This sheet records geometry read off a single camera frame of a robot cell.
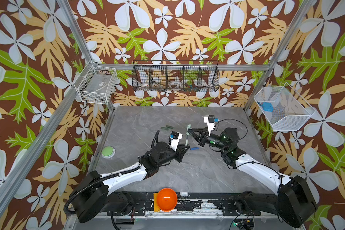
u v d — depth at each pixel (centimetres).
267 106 87
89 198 41
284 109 82
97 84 87
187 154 74
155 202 74
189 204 77
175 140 66
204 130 68
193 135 70
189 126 69
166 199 76
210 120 64
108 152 94
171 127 108
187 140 72
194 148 98
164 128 108
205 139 64
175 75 98
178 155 66
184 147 73
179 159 67
